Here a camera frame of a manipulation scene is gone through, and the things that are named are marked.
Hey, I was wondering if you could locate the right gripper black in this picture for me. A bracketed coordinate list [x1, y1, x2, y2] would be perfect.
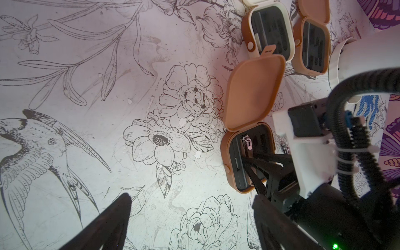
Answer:
[242, 153, 304, 213]

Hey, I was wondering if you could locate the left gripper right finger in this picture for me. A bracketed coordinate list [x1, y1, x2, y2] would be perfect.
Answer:
[252, 195, 321, 250]

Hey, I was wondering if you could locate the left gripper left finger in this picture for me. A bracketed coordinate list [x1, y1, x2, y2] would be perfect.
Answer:
[61, 193, 132, 250]

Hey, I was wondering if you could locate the large brown nail clipper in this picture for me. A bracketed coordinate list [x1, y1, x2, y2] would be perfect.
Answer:
[241, 134, 254, 162]

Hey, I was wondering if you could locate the tan brown clipper case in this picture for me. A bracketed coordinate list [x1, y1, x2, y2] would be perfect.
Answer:
[220, 45, 286, 193]

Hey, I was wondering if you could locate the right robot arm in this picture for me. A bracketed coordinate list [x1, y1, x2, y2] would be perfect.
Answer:
[243, 67, 400, 250]

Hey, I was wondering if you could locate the dark brown clipper case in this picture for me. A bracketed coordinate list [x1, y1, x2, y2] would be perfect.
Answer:
[291, 0, 331, 77]

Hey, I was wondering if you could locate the cream clipper case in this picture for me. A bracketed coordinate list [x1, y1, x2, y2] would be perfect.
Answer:
[241, 1, 295, 62]

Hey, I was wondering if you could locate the blue gardening glove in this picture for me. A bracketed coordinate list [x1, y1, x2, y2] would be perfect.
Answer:
[356, 95, 387, 131]

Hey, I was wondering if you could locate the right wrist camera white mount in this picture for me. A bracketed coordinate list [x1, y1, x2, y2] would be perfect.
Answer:
[272, 98, 336, 199]

